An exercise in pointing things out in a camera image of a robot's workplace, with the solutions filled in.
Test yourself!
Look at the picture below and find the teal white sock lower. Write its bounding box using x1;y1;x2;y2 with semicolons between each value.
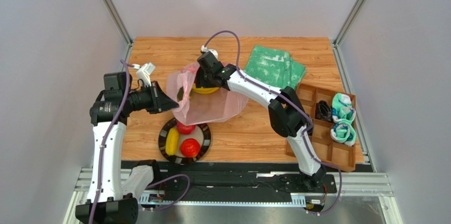
330;121;356;147

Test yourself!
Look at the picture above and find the wooden compartment tray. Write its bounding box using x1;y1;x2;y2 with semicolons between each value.
296;83;358;172

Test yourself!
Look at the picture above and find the teal white sock upper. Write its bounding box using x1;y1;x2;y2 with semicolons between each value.
331;93;357;123

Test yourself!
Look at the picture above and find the red apple fruit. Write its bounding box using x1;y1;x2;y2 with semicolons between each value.
176;121;196;135

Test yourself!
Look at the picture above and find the yellow mango fruit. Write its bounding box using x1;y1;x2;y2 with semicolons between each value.
165;128;179;156

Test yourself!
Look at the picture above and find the pink plastic bag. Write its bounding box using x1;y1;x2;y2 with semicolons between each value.
166;62;249;125

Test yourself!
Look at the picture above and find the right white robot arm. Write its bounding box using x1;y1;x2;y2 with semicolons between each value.
197;51;327;190

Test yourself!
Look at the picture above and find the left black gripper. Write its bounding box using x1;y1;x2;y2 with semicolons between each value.
123;81;178;114

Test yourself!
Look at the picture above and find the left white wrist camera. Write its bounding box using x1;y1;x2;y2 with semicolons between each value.
133;62;156;86

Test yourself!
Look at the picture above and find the green white cloth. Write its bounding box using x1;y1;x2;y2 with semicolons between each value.
244;46;306;89

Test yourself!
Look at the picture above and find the red tomato fruit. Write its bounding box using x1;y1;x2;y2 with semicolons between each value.
180;138;201;158

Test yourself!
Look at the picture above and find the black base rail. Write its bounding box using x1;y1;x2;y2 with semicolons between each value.
156;161;338;203

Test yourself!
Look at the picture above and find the green fruit in bag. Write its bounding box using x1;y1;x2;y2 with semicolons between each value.
177;87;193;101

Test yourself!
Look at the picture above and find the dark round plate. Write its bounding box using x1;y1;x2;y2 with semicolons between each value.
158;118;212;165

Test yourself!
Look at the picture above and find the yellow banana bunch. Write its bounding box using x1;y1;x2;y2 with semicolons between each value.
192;84;219;95

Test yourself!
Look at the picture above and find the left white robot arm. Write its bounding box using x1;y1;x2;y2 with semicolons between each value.
75;72;178;223

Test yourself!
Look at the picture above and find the teal white sock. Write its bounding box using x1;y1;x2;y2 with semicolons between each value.
331;93;357;123
330;121;356;147

